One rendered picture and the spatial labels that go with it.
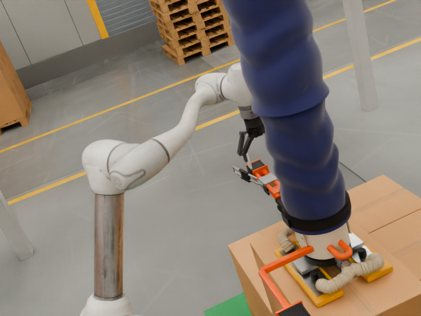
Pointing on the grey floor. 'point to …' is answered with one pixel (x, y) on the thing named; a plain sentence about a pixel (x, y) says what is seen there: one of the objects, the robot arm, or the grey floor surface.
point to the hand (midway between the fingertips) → (264, 159)
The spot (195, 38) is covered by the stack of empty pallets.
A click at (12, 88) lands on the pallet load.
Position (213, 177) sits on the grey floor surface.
